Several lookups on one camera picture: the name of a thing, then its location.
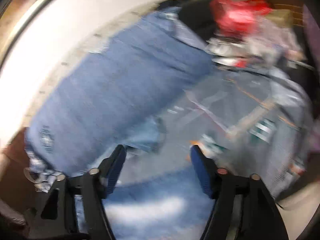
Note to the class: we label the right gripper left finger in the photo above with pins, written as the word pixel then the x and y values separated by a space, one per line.
pixel 56 218

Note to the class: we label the light blue denim jeans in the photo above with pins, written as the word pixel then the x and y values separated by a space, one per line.
pixel 170 206

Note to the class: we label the red plastic bag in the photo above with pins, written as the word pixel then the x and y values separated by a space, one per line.
pixel 238 18

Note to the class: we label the grey patterned bed sheet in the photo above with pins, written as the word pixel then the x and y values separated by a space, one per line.
pixel 247 121

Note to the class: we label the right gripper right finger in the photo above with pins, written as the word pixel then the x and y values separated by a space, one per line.
pixel 259 217

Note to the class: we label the blue plaid pillow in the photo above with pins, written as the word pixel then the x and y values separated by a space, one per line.
pixel 113 97

